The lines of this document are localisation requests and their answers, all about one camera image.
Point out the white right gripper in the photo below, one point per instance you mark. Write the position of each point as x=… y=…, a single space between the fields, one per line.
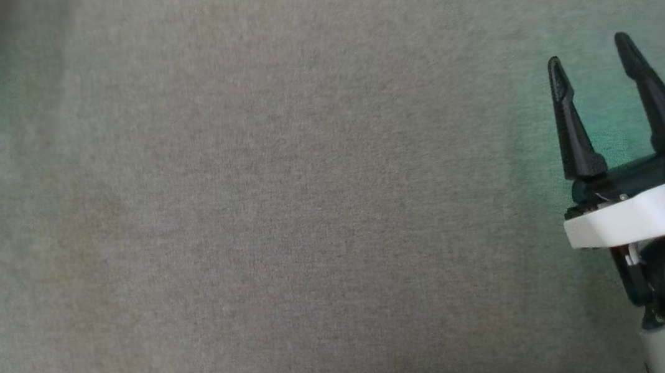
x=630 y=215

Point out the grey fabric sofa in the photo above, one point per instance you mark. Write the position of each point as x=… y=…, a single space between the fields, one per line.
x=284 y=204

